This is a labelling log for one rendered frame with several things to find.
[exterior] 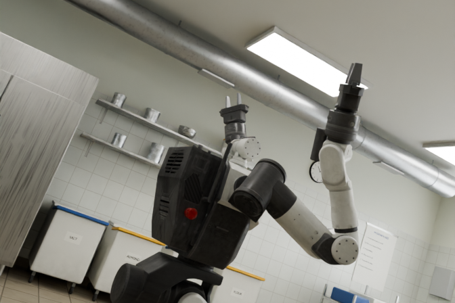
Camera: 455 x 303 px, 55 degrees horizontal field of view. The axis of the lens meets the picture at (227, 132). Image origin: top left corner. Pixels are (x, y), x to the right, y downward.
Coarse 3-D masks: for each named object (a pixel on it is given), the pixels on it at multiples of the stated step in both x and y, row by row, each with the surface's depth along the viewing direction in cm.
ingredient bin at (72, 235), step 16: (64, 208) 428; (48, 224) 433; (64, 224) 430; (80, 224) 436; (96, 224) 443; (48, 240) 423; (64, 240) 429; (80, 240) 435; (96, 240) 442; (32, 256) 431; (48, 256) 422; (64, 256) 428; (80, 256) 434; (32, 272) 420; (48, 272) 421; (64, 272) 427; (80, 272) 434
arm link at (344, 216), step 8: (336, 192) 122; (344, 192) 121; (352, 192) 123; (336, 200) 122; (344, 200) 121; (352, 200) 122; (336, 208) 122; (344, 208) 121; (352, 208) 121; (336, 216) 122; (344, 216) 121; (352, 216) 121; (336, 224) 122; (344, 224) 121; (352, 224) 121; (336, 232) 123; (344, 232) 121; (352, 232) 121
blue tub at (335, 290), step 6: (336, 288) 581; (336, 294) 577; (342, 294) 568; (348, 294) 559; (354, 294) 554; (336, 300) 575; (342, 300) 564; (348, 300) 555; (360, 300) 556; (366, 300) 561
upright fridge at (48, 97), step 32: (0, 32) 402; (0, 64) 400; (32, 64) 411; (64, 64) 422; (0, 96) 394; (32, 96) 404; (64, 96) 420; (0, 128) 392; (32, 128) 402; (64, 128) 413; (0, 160) 390; (32, 160) 400; (0, 192) 388; (32, 192) 398; (0, 224) 386; (0, 256) 384
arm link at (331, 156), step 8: (328, 144) 120; (320, 152) 121; (328, 152) 120; (336, 152) 119; (320, 160) 121; (328, 160) 120; (336, 160) 119; (344, 160) 120; (320, 168) 122; (328, 168) 120; (336, 168) 119; (344, 168) 119; (328, 176) 120; (336, 176) 119; (344, 176) 119; (328, 184) 121; (336, 184) 120; (344, 184) 119
